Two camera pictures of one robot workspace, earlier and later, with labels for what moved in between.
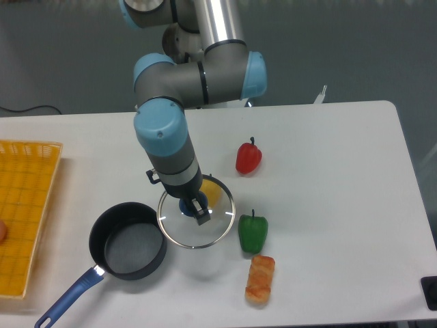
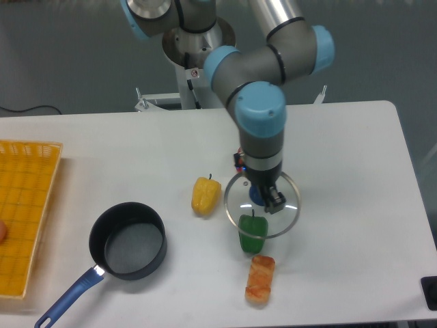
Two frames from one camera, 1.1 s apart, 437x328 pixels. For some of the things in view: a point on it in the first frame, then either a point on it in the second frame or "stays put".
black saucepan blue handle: x=128 y=240 stays put
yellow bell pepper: x=212 y=192 stays put
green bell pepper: x=252 y=231 stays put
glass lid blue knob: x=179 y=223 -> x=245 y=208
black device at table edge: x=429 y=286 stays put
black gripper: x=190 y=192 -> x=265 y=181
